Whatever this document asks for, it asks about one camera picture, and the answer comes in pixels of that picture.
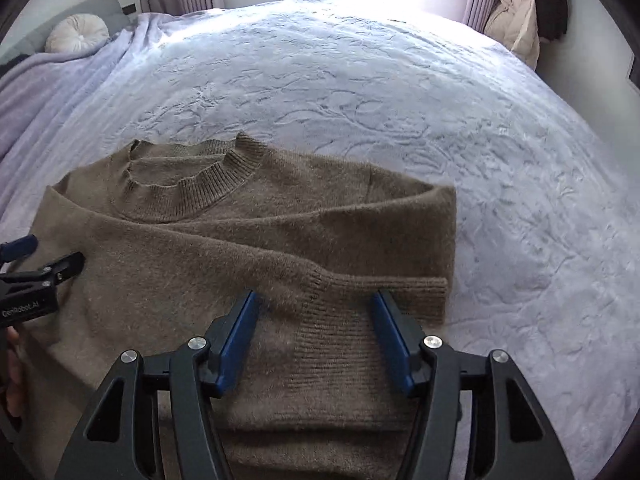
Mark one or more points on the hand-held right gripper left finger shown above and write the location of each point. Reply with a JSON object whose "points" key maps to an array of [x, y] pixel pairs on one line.
{"points": [[237, 340]]}

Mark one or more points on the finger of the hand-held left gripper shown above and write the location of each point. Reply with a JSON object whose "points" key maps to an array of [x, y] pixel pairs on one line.
{"points": [[60, 267], [20, 248]]}

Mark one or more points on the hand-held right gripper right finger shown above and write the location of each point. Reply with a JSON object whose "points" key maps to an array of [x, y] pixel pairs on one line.
{"points": [[395, 345]]}

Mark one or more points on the brown knit sweater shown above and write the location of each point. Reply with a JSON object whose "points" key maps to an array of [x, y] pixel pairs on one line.
{"points": [[225, 240]]}

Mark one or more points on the person's left hand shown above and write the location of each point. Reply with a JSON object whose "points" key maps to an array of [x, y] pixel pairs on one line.
{"points": [[12, 375]]}

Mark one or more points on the lilac fleece throw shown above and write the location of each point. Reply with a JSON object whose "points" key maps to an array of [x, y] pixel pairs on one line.
{"points": [[50, 100]]}

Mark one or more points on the round white pillow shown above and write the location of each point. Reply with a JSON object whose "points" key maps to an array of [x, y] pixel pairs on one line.
{"points": [[77, 34]]}

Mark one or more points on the white embossed bed blanket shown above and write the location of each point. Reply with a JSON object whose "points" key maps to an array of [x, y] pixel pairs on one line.
{"points": [[350, 110]]}

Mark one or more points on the grey headboard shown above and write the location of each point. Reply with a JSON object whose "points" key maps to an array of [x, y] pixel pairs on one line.
{"points": [[100, 7]]}

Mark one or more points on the beige jacket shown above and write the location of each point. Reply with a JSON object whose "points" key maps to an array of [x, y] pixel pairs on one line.
{"points": [[515, 30]]}

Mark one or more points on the black hanging garment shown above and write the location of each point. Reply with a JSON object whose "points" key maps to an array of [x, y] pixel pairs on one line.
{"points": [[547, 0]]}

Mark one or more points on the black wall socket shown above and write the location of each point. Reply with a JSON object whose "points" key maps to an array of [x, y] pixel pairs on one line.
{"points": [[129, 8]]}

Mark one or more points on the wall-mounted shelf unit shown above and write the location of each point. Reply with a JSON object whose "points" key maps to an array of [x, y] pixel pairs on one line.
{"points": [[636, 72]]}

